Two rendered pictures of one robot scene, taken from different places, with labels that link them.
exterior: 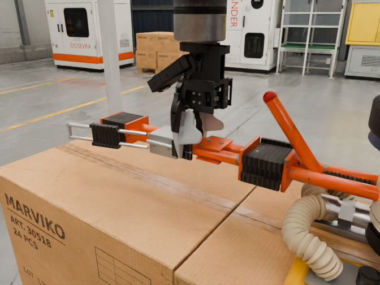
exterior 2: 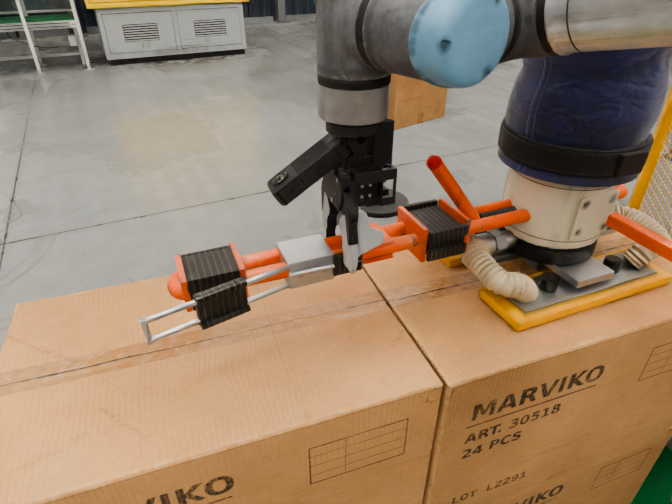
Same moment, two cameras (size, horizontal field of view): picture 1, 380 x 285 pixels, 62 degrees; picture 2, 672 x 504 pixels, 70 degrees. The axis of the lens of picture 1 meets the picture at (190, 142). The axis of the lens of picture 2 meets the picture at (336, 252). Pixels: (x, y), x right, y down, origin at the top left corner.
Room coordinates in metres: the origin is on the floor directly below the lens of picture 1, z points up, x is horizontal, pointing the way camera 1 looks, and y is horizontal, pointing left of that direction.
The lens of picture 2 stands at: (0.24, 0.49, 1.46)
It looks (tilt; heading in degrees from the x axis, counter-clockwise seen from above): 33 degrees down; 306
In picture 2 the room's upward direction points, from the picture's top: straight up
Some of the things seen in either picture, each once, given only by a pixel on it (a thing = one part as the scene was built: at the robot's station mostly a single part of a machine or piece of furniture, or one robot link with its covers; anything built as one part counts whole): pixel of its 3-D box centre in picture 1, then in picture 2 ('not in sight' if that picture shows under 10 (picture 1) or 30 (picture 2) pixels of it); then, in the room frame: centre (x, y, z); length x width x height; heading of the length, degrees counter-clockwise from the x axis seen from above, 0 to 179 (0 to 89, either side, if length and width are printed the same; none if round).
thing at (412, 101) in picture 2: not in sight; (385, 75); (1.67, -1.99, 0.82); 0.60 x 0.40 x 0.40; 163
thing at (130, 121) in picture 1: (125, 126); (211, 275); (0.69, 0.15, 1.07); 0.08 x 0.07 x 0.05; 58
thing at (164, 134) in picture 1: (171, 141); (305, 260); (0.62, 0.04, 1.07); 0.07 x 0.07 x 0.04; 58
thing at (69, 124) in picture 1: (124, 140); (264, 291); (0.61, 0.14, 1.07); 0.31 x 0.03 x 0.05; 70
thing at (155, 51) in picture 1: (168, 52); not in sight; (7.82, 0.52, 0.45); 1.21 x 1.03 x 0.91; 61
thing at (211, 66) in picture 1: (202, 77); (357, 162); (0.57, -0.02, 1.21); 0.09 x 0.08 x 0.12; 56
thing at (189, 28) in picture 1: (201, 29); (352, 100); (0.58, -0.02, 1.29); 0.10 x 0.09 x 0.05; 146
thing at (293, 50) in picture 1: (307, 60); (33, 44); (7.53, -2.74, 0.32); 1.25 x 0.52 x 0.63; 61
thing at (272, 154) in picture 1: (269, 162); (432, 228); (0.50, -0.14, 1.08); 0.10 x 0.08 x 0.06; 148
